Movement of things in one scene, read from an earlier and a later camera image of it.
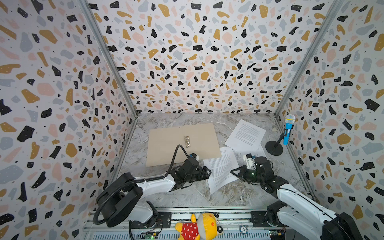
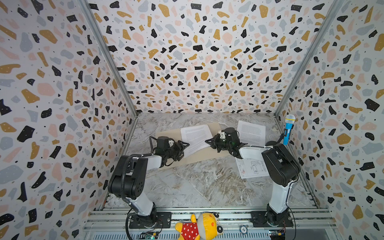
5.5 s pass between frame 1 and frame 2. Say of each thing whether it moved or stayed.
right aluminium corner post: stayed
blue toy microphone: stayed
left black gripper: moved
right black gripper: moved
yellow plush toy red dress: stayed
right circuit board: stayed
